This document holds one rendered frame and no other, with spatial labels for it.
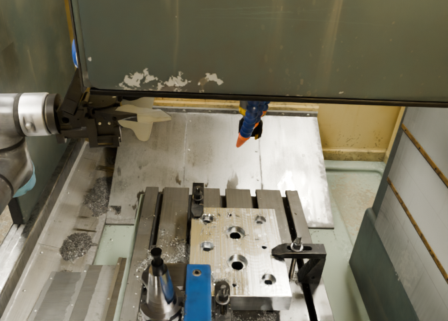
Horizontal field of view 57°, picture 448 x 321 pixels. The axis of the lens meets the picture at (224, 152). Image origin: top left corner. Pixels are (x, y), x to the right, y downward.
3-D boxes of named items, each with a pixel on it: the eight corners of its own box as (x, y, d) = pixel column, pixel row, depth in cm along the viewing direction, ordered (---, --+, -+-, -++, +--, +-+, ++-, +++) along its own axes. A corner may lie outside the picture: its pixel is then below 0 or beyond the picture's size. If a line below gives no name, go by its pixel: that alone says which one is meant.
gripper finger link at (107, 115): (146, 115, 71) (102, 106, 73) (145, 105, 70) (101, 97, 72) (133, 127, 67) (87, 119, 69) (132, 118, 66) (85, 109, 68)
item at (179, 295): (180, 331, 59) (179, 320, 58) (138, 329, 59) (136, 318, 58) (185, 293, 64) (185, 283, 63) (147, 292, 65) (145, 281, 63)
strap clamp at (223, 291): (213, 362, 87) (216, 317, 78) (212, 307, 98) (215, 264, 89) (229, 362, 87) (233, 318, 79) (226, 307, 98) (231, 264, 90)
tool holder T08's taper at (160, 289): (174, 314, 59) (171, 283, 55) (143, 312, 59) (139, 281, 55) (179, 288, 62) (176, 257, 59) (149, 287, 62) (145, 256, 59)
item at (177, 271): (139, 291, 64) (139, 287, 63) (144, 264, 68) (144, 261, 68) (185, 291, 64) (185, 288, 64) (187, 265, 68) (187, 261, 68)
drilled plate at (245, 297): (187, 309, 92) (187, 295, 89) (191, 220, 116) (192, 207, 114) (289, 310, 93) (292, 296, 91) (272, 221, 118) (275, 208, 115)
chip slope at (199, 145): (95, 259, 144) (85, 201, 129) (127, 153, 200) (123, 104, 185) (345, 262, 149) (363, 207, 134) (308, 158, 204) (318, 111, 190)
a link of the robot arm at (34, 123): (27, 85, 73) (13, 107, 66) (54, 85, 73) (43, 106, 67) (37, 123, 77) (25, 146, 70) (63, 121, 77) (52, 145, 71)
